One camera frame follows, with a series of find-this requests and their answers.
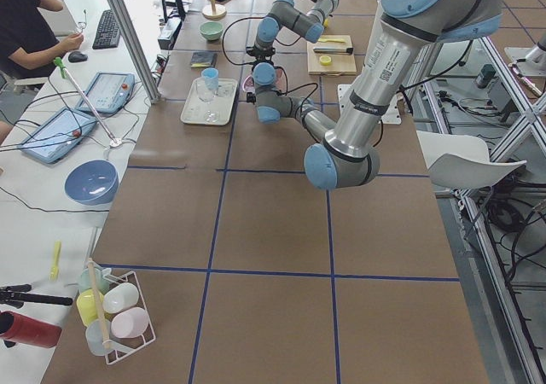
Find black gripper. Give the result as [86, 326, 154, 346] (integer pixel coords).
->
[246, 46, 276, 65]
[246, 90, 257, 104]

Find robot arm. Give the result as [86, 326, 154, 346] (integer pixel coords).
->
[247, 0, 502, 190]
[247, 0, 339, 67]

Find pink bowl of ice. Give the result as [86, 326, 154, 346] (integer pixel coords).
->
[241, 66, 287, 93]

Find light blue cup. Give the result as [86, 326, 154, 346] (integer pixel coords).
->
[201, 67, 219, 95]

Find cream serving tray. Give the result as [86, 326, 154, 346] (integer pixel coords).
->
[180, 78, 238, 125]

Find clear wine glass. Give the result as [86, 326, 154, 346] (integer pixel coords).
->
[196, 78, 218, 123]

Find green bowl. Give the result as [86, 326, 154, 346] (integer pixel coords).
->
[199, 21, 224, 41]

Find grey folded cloth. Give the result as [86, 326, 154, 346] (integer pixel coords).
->
[190, 51, 218, 68]

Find yellow plastic knife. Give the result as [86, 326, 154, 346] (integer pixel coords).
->
[318, 38, 346, 44]

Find half lemon slice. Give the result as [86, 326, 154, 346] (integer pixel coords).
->
[319, 55, 332, 66]

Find wooden cutting board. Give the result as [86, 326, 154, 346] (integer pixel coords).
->
[307, 35, 357, 75]

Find metal cylinder tool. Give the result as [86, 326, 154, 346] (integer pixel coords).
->
[312, 47, 353, 55]

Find teach pendant tablet far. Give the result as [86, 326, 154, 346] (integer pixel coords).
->
[84, 72, 136, 115]

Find teach pendant tablet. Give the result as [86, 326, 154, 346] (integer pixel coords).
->
[84, 72, 136, 115]
[17, 108, 97, 164]

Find black keyboard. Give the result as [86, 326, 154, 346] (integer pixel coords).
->
[92, 9, 121, 49]

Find blue bowl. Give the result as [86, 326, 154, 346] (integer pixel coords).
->
[64, 160, 119, 206]

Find black computer mouse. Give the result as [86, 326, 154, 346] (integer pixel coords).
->
[67, 51, 88, 63]

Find teach pendant tablet near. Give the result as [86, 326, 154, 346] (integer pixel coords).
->
[17, 108, 97, 164]

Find white chair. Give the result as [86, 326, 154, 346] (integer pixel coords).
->
[417, 131, 527, 189]

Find seated person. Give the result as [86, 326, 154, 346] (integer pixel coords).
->
[0, 0, 84, 146]

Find yellow plastic fork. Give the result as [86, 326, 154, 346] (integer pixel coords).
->
[49, 241, 62, 282]

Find red bottle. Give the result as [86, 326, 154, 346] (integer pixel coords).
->
[1, 311, 62, 348]

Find aluminium frame post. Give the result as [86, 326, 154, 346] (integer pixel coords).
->
[107, 0, 160, 104]

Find white wire cup rack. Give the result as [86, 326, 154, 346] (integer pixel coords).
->
[76, 260, 156, 365]

